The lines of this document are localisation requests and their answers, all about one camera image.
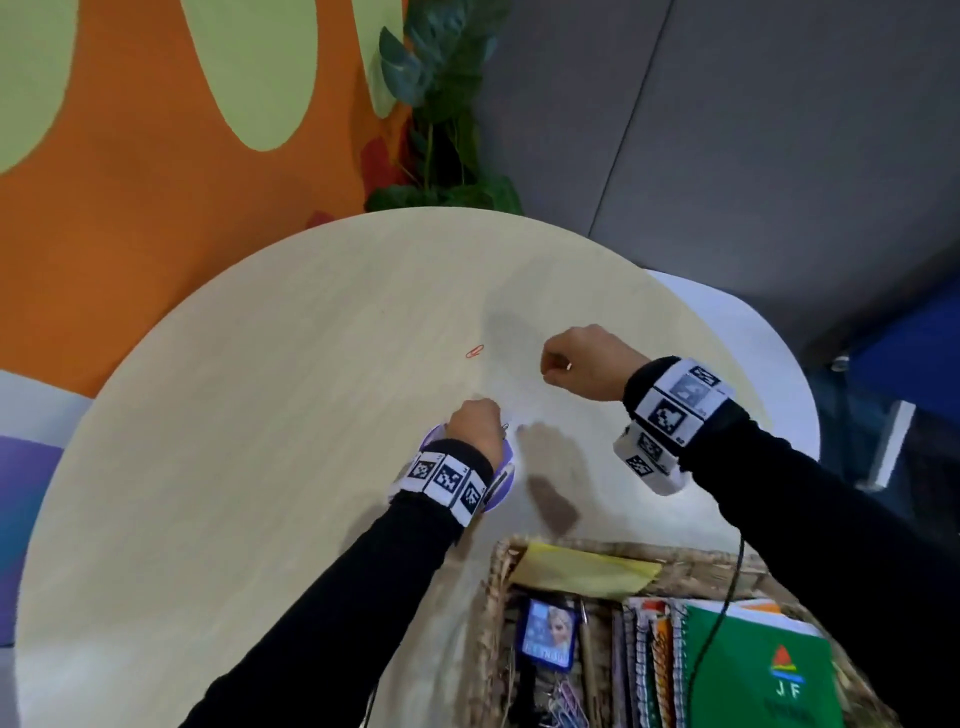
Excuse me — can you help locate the person's right hand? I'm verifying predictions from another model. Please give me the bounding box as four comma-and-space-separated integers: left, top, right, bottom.
540, 324, 652, 403

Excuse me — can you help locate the person's left hand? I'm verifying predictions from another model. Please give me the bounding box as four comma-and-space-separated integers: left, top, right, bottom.
444, 398, 510, 471

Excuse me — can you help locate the person's right forearm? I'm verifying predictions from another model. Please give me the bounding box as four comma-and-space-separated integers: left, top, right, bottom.
622, 356, 960, 728

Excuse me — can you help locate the person's left forearm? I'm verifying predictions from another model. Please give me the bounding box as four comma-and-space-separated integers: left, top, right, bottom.
178, 439, 496, 728

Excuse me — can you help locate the purple round container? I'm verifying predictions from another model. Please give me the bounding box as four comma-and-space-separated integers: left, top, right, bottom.
417, 423, 518, 516

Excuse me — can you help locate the white marker wristband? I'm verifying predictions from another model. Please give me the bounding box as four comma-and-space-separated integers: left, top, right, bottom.
387, 450, 489, 529

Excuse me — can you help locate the white marker wrist tracker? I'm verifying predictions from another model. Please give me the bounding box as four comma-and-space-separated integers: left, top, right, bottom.
612, 357, 737, 498

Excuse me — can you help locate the yellow sticky note pad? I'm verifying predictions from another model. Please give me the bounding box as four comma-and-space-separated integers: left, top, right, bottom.
509, 541, 665, 601

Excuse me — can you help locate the white round side table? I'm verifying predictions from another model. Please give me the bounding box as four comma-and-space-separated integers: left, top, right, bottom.
646, 269, 822, 461

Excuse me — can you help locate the wicker basket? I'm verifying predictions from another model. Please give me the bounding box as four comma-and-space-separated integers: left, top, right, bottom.
468, 534, 901, 728

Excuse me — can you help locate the blue picture card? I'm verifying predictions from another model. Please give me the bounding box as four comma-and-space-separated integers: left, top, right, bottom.
516, 597, 581, 673

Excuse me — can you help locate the green potted plant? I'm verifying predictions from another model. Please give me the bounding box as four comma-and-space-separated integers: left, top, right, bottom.
364, 0, 525, 216

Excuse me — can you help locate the pile of coloured paper clips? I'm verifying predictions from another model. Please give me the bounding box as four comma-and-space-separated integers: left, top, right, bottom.
541, 677, 591, 728

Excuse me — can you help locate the orange spiral notebook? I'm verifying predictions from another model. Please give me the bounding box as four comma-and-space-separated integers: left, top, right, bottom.
648, 611, 678, 728

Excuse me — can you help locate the grey chair leg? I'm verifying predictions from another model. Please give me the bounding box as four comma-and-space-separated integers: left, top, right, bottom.
855, 400, 918, 494

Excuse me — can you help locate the green spiral notebook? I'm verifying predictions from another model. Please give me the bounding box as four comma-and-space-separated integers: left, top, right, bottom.
677, 602, 846, 728

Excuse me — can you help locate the black cable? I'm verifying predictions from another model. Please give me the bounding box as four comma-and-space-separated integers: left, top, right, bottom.
684, 531, 748, 728

